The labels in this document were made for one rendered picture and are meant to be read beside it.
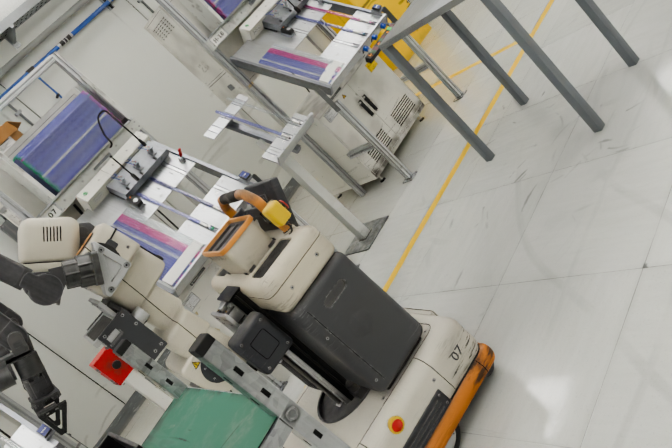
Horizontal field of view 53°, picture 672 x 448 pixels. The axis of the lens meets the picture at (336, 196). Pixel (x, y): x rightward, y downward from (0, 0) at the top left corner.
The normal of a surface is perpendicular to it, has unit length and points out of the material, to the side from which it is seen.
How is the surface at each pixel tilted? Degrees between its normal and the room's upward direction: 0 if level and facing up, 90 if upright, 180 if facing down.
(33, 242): 90
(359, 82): 90
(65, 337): 90
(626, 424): 0
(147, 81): 90
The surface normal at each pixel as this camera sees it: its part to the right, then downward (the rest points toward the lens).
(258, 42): -0.14, -0.61
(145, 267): 0.44, -0.09
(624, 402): -0.70, -0.66
